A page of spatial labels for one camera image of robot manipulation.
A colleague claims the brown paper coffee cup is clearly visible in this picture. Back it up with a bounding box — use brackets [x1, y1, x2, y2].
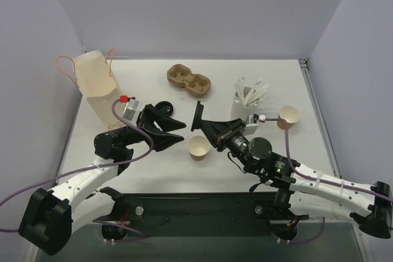
[277, 106, 300, 129]
[187, 136, 210, 161]

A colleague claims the brown pulp cup carrier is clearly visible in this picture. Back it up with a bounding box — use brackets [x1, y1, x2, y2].
[166, 64, 211, 98]

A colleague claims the beige paper takeout bag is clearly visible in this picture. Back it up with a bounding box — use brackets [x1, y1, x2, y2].
[55, 48, 125, 131]

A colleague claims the black plastic cup lid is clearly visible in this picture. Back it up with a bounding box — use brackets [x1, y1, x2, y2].
[155, 101, 174, 117]
[191, 101, 204, 132]

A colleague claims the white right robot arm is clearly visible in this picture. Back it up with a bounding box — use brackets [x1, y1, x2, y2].
[192, 118, 392, 239]

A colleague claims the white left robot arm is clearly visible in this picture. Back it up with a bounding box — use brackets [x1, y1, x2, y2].
[18, 104, 186, 255]

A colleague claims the white cylindrical straw holder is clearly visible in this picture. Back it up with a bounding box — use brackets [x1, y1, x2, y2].
[230, 92, 259, 120]

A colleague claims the white wrapped straw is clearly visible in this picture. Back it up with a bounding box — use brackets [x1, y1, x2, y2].
[246, 93, 267, 107]
[243, 85, 269, 106]
[252, 77, 265, 94]
[234, 77, 245, 105]

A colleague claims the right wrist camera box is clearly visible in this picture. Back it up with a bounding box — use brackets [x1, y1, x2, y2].
[243, 114, 266, 136]

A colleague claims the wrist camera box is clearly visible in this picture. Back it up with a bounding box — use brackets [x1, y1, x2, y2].
[120, 95, 142, 125]
[243, 114, 266, 136]

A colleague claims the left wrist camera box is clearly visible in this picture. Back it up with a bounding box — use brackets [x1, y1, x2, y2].
[120, 95, 142, 125]

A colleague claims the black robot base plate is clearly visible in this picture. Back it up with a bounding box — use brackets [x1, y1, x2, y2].
[102, 192, 309, 239]

